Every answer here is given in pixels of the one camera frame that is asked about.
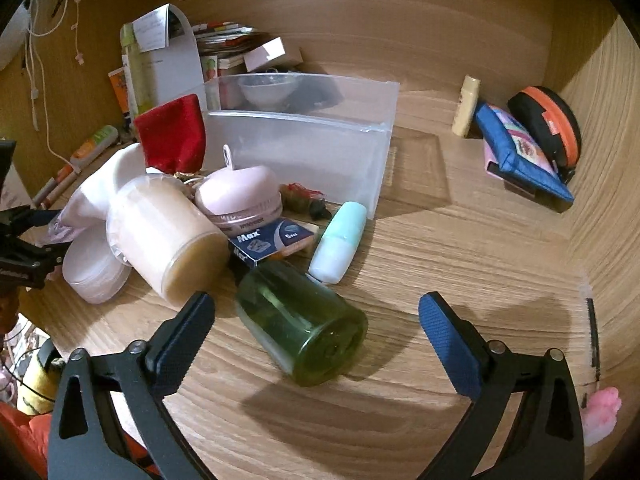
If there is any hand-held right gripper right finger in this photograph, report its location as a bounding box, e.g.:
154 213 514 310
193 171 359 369
419 291 586 480

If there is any pale yellow tube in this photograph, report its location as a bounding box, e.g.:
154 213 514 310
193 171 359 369
451 75 481 137

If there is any orange cloth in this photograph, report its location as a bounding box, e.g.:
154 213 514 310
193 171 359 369
0 402 151 480

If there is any mint green small bottle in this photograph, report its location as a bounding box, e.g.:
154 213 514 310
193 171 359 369
308 201 368 285

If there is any white cloth bag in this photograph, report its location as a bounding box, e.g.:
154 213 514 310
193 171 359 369
48 142 148 247

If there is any white marker pen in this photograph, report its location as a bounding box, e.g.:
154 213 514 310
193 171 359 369
32 165 81 209

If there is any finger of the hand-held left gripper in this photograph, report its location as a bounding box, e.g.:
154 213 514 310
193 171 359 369
0 240 74 289
0 205 61 239

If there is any blue cardboard box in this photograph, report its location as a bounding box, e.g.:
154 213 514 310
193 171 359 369
227 217 319 266

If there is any red fabric pouch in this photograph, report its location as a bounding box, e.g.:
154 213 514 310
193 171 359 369
134 94 207 173

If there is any white cable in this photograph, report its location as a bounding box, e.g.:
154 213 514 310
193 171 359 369
21 0 83 181

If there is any orange carton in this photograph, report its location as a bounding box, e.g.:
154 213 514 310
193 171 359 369
107 67 132 116

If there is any blue zip pouch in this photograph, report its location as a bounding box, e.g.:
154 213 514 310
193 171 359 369
474 102 575 213

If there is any pink round case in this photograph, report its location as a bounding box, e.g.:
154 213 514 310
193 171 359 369
195 165 284 237

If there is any green orange marker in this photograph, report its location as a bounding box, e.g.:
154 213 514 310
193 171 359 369
70 125 120 168

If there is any white round plastic container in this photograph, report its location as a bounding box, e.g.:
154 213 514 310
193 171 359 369
62 225 133 305

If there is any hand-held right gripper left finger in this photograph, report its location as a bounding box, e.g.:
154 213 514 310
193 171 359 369
47 291 216 480

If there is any pink plush toy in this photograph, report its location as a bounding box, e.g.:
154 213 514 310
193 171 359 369
582 386 623 446

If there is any stack of booklets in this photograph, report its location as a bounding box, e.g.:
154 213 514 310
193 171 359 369
192 21 273 78

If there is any clear plastic storage box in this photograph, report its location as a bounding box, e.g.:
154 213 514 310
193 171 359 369
202 72 401 220

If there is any small red green ornament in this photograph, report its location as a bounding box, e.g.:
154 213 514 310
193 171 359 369
279 183 331 219

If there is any green glass jar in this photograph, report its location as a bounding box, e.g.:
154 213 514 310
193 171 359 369
235 260 369 387

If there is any beige plastic jar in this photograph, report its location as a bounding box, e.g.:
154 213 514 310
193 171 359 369
106 176 231 308

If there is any wooden desktop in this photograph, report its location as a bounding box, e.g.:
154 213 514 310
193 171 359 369
15 74 608 480

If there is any small white box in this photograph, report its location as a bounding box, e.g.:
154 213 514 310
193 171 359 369
243 39 289 74

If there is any white bowl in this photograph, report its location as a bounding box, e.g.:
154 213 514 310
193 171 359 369
237 75 301 109

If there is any black orange round case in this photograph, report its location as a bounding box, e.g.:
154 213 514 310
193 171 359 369
507 86 582 183

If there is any white file holder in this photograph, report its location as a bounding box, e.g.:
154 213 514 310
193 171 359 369
120 4 206 117

